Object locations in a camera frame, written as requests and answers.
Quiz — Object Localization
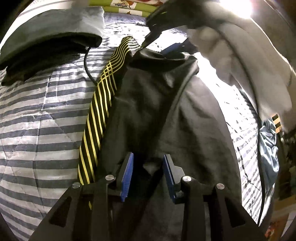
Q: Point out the right grey sleeved forearm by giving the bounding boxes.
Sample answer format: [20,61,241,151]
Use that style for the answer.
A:
[143,1,295,132]

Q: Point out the bright ring light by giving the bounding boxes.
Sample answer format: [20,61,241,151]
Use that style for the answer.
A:
[219,0,253,19]

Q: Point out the stacked folded blankets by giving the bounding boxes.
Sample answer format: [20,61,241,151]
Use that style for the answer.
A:
[89,0,166,18]

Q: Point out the light blue denim jeans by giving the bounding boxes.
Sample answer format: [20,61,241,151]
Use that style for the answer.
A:
[259,118,280,194]

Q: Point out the wooden slatted bed rail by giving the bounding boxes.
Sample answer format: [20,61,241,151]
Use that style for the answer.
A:
[272,114,282,133]

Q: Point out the folded dark clothes stack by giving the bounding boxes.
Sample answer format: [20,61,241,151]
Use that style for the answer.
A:
[1,6,104,86]

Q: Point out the striped blue white bedspread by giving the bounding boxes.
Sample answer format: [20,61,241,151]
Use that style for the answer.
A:
[0,12,273,241]

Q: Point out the black cable on bed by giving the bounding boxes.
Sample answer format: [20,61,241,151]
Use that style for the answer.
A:
[83,47,98,85]

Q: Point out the black yellow striped garment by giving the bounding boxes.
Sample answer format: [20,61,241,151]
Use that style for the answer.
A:
[78,36,242,240]

